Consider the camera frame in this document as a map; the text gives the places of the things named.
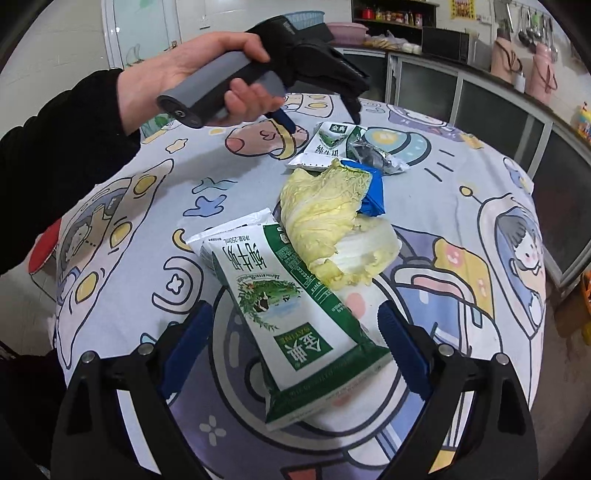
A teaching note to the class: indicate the small white bottle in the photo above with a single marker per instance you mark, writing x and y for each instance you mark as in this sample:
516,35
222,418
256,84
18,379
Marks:
520,83

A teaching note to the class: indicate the pale pink thermos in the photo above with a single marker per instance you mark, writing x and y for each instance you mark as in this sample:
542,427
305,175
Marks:
504,62

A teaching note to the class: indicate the row of hanging kitchen utensils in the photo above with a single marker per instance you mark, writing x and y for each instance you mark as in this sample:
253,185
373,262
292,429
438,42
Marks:
531,25

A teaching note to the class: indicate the large green milk carton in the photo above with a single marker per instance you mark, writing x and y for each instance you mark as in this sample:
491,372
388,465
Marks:
286,332

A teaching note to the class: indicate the orange bucket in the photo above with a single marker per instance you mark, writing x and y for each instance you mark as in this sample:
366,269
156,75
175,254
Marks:
587,290

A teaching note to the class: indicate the small green milk carton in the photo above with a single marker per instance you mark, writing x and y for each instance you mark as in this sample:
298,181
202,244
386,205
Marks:
330,138

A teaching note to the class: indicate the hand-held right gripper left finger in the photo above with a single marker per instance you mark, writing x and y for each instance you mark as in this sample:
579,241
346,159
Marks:
191,346

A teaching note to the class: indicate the blue plastic basin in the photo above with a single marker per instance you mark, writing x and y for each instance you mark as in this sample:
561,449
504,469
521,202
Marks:
304,19

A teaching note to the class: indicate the red round stool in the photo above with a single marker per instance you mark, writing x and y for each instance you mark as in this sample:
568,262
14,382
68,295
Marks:
44,249

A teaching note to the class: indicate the person's left hand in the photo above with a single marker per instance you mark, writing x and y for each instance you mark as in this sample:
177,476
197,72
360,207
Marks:
184,69

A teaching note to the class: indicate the person's left forearm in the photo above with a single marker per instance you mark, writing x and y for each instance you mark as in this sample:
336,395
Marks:
60,161

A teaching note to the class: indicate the napa cabbage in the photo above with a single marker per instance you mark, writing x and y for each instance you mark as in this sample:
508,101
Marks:
323,217

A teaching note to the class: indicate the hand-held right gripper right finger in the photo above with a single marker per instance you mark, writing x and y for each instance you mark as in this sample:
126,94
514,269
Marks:
404,348

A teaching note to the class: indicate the black microwave oven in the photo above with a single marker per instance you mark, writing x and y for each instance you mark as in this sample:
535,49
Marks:
448,44

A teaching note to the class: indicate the dark silver wrapper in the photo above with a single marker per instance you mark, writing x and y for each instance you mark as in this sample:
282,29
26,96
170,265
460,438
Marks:
374,157

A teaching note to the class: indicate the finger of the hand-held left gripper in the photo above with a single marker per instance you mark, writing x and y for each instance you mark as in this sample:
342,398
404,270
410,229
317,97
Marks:
285,122
353,108

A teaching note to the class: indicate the white buns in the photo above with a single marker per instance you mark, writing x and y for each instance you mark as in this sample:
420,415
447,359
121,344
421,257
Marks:
412,48

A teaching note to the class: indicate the dark pink thermos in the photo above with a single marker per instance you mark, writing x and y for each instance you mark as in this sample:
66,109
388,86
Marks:
542,76

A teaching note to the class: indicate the yellow wall poster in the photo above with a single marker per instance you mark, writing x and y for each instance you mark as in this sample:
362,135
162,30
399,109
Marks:
464,8

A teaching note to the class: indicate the blue plastic wrapper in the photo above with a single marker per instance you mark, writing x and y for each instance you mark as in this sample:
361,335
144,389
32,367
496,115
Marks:
374,196

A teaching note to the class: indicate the row of spice jars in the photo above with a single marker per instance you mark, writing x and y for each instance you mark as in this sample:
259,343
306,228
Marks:
392,16

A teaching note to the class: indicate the clear bag of food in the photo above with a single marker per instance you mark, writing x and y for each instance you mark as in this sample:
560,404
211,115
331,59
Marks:
385,42

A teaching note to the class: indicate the flower printed glass door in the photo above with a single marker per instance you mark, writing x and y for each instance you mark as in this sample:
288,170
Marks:
138,32

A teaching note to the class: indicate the pink plastic basin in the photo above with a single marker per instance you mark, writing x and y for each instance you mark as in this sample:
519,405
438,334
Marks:
348,33

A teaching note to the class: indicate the kitchen counter cabinet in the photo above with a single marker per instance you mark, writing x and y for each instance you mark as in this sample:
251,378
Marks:
434,85

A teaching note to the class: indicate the dark corner shelf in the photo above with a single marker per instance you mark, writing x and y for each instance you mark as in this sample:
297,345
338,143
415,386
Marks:
360,9

